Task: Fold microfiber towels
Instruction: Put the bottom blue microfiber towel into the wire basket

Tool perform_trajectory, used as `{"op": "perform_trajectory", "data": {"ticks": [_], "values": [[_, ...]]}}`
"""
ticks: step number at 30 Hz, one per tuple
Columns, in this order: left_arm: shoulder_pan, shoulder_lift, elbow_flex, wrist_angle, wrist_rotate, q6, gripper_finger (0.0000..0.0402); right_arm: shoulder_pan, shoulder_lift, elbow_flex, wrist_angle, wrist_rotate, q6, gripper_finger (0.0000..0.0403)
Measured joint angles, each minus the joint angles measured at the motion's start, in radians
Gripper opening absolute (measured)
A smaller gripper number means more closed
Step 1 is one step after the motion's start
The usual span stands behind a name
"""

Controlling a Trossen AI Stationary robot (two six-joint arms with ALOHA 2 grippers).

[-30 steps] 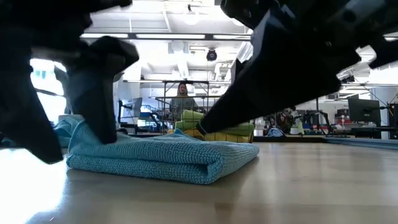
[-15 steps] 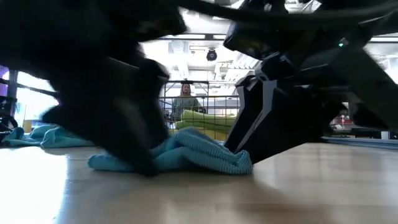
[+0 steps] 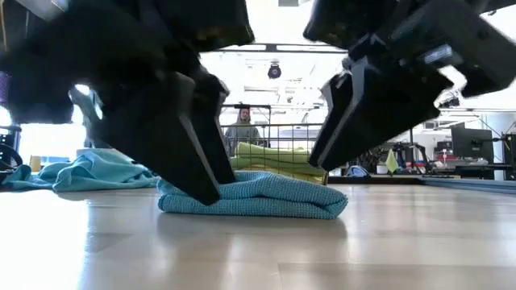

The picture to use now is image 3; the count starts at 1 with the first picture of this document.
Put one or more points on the light green towel white label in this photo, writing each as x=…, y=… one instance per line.
x=282, y=165

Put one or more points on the long ceiling light bar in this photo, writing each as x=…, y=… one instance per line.
x=282, y=47

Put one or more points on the dark office desk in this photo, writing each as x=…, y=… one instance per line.
x=475, y=166

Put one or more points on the bright window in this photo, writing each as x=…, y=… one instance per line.
x=52, y=141

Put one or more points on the blue and white helmet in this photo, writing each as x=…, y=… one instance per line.
x=356, y=172

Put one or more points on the black equipment box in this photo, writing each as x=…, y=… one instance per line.
x=511, y=157

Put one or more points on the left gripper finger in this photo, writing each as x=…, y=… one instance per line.
x=213, y=141
x=161, y=141

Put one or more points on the yellow container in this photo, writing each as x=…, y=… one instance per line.
x=35, y=163

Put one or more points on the black ceiling device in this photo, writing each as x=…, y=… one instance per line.
x=449, y=103

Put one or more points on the potted snake plant white pot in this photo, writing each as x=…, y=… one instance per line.
x=86, y=105

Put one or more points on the small yellow-green cloth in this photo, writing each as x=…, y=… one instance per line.
x=391, y=162

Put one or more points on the black ceiling spot lamp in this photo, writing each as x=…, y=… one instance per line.
x=274, y=71

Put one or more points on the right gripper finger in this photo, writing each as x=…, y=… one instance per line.
x=383, y=113
x=336, y=117

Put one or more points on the person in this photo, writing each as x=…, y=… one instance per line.
x=242, y=133

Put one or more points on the green microfiber towel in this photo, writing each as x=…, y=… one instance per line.
x=262, y=152

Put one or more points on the dark computer monitor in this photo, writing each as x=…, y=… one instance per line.
x=471, y=145

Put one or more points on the teal microfiber towel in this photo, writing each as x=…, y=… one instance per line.
x=92, y=173
x=262, y=197

